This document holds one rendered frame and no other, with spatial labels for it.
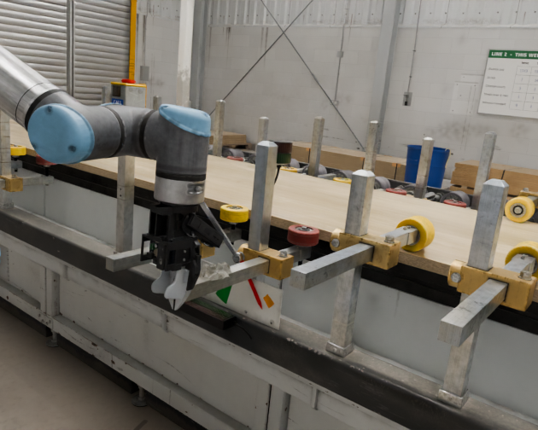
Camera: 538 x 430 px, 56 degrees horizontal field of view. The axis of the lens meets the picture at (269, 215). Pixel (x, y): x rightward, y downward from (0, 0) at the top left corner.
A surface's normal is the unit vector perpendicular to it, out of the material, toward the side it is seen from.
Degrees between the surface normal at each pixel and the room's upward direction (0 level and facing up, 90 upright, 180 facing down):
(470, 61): 90
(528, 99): 90
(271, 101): 90
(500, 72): 90
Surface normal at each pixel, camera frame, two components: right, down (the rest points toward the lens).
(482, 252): -0.61, 0.14
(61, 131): -0.29, 0.24
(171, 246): 0.78, 0.22
